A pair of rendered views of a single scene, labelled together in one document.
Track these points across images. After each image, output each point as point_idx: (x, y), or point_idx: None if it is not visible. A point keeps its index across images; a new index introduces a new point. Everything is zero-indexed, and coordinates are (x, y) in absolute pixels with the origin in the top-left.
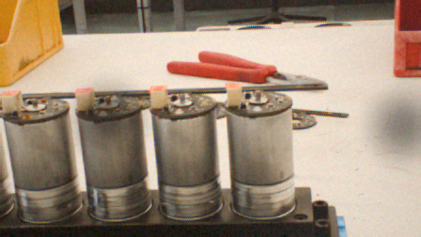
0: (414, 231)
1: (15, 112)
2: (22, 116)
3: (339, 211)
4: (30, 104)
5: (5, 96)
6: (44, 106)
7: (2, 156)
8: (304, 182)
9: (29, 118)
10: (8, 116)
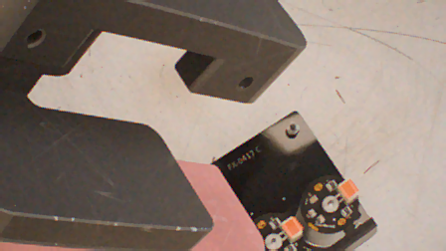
0: None
1: (274, 220)
2: (268, 223)
3: None
4: (288, 246)
5: (288, 218)
6: (267, 247)
7: (302, 230)
8: None
9: (257, 223)
10: (279, 217)
